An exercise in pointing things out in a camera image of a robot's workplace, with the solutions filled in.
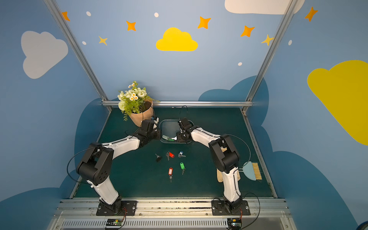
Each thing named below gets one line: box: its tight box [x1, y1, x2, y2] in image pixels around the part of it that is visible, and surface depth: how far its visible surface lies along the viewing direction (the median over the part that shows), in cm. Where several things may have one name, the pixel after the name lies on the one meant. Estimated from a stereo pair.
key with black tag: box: [154, 153, 163, 163], surface depth 95 cm
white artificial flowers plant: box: [117, 80, 161, 122], surface depth 89 cm
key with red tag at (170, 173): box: [168, 167, 173, 183], surface depth 88 cm
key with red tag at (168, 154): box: [165, 150, 175, 161], surface depth 97 cm
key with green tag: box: [179, 161, 186, 176], surface depth 91 cm
